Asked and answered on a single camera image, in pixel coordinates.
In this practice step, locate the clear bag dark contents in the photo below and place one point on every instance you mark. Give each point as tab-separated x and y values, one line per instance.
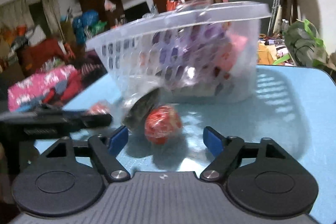
131	111

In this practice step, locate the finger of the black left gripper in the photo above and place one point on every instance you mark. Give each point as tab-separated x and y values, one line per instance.
54	120

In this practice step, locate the green plastic bag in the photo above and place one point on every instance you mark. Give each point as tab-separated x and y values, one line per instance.
305	47

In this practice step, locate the blue plastic bags pile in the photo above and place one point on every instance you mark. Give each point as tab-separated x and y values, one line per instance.
87	25

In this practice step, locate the yellow floral cloth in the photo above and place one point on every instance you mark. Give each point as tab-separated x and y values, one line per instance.
272	54

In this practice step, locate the red white hanging bag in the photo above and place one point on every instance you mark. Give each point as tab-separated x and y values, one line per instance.
171	5

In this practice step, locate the beige curtain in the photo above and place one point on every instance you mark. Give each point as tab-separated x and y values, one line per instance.
52	13

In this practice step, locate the red ball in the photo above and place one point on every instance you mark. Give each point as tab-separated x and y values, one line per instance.
162	124

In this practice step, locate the pink floral blanket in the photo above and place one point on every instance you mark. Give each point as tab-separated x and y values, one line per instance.
38	84

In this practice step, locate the clear plastic basket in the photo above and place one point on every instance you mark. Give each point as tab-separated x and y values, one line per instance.
198	52

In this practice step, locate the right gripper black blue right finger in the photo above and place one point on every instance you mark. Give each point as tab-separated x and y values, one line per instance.
225	151

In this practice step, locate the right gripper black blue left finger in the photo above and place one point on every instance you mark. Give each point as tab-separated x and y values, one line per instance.
105	150

